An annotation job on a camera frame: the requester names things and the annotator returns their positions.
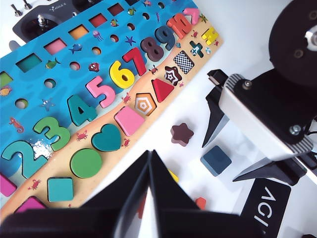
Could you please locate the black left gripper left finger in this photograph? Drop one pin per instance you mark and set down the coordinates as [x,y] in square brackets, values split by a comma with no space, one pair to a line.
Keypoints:
[104,218]

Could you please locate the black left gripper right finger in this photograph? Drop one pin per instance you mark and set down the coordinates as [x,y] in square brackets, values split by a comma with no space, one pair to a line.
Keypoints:
[178,218]

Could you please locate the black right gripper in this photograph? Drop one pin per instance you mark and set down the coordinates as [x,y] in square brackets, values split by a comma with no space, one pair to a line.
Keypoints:
[277,99]

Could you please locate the dark blue rectangular block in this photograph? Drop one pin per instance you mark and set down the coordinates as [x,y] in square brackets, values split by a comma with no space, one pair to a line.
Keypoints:
[215,160]

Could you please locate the orange cross block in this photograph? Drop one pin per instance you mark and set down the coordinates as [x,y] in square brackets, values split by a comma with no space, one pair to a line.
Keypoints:
[200,203]

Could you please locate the yellow pentagon block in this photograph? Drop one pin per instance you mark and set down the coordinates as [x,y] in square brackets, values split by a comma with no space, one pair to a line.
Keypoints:
[174,176]

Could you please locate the teal square block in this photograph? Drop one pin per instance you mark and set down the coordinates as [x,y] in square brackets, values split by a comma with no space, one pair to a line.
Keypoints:
[60,189]

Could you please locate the green circle block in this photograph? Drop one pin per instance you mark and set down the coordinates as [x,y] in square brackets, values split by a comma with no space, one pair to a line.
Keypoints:
[86,163]

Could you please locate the brown star block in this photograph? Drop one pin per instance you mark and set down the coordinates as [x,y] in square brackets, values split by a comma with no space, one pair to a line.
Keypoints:
[182,134]

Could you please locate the black lettered label plate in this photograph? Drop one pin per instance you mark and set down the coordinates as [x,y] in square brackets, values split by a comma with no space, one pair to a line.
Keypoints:
[267,205]

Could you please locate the magenta rectangle block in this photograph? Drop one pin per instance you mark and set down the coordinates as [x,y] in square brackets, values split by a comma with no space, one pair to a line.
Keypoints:
[31,204]

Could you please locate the teal heart block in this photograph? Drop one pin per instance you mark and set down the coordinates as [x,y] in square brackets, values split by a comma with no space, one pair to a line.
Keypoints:
[106,138]

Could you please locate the green number three piece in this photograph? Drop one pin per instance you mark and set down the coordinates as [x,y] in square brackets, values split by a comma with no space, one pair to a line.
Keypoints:
[62,138]

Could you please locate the teal number two piece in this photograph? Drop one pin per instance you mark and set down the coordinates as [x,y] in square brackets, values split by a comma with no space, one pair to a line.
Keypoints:
[27,171]

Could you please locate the red triangle block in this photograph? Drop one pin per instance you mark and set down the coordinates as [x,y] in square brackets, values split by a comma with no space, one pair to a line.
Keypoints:
[161,90]

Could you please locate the pink trapezoid block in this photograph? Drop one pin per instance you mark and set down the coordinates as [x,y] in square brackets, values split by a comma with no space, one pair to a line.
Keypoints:
[128,120]

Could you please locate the magenta number one piece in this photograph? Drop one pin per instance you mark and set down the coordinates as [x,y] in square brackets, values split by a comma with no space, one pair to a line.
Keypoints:
[6,186]

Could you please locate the teal number four piece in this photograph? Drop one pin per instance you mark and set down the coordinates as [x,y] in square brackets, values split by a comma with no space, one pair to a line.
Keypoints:
[90,111]

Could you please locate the yellow symbol piece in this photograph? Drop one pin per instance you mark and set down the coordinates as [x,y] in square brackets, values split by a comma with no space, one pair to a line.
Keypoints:
[210,34]

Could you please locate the pink number five piece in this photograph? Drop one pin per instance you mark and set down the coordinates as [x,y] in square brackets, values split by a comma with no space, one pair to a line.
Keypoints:
[105,99]

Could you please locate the dark blue number nine piece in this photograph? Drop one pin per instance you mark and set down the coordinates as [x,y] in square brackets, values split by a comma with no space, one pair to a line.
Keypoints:
[172,39]

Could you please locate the brown number eight piece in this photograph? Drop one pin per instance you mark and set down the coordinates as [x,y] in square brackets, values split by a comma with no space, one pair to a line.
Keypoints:
[152,49]

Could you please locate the red number seven piece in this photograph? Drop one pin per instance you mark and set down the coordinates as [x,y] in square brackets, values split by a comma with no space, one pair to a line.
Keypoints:
[138,64]

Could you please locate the pink symbol piece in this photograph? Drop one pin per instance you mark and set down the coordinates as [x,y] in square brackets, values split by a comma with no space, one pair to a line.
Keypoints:
[195,17]

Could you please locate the orange number ten piece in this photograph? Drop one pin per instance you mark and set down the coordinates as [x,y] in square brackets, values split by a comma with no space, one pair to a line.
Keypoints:
[173,23]

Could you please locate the colourful wooden puzzle board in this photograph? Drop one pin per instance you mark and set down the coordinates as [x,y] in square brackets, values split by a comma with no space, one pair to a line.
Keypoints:
[62,81]

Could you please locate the yellow number six piece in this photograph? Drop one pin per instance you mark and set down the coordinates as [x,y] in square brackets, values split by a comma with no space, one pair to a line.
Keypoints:
[116,72]

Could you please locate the black remote controller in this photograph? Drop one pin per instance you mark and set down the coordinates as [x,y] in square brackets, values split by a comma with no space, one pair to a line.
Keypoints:
[49,12]

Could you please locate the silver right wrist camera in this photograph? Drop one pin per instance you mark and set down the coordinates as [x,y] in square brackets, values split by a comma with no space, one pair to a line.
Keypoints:
[255,116]

